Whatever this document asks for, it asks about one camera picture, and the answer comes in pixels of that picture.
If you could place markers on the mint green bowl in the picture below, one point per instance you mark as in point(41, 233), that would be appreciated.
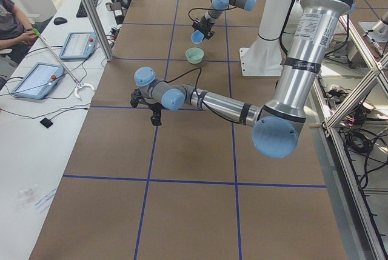
point(194, 55)

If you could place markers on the blue teach pendant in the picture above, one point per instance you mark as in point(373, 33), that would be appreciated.
point(39, 81)
point(78, 46)

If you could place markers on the seated person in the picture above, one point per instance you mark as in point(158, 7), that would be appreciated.
point(17, 31)

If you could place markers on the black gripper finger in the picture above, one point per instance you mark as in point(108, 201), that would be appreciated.
point(135, 98)

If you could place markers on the aluminium frame post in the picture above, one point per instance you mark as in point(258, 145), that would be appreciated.
point(98, 29)

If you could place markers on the light blue plastic cup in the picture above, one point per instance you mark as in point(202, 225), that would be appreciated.
point(197, 37)

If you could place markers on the lower blue teach pendant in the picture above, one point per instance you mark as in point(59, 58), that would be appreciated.
point(39, 81)

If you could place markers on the reacher grabber tool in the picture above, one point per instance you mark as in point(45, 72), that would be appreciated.
point(79, 85)

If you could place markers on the upper blue teach pendant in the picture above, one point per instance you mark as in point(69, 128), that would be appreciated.
point(78, 46)

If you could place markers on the black computer mouse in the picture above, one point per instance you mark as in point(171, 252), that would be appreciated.
point(59, 21)

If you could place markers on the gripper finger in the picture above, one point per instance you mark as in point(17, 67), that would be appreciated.
point(156, 118)

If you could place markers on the small black square pad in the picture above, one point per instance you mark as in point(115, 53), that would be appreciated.
point(46, 122)

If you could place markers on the clear plastic bag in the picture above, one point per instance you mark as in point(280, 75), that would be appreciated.
point(27, 197)

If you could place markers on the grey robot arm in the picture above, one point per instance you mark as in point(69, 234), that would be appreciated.
point(293, 39)
point(217, 7)

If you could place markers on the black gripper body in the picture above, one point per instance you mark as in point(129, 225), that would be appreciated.
point(155, 111)
point(204, 25)

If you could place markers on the aluminium frame rack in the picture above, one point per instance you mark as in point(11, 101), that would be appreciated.
point(350, 97)

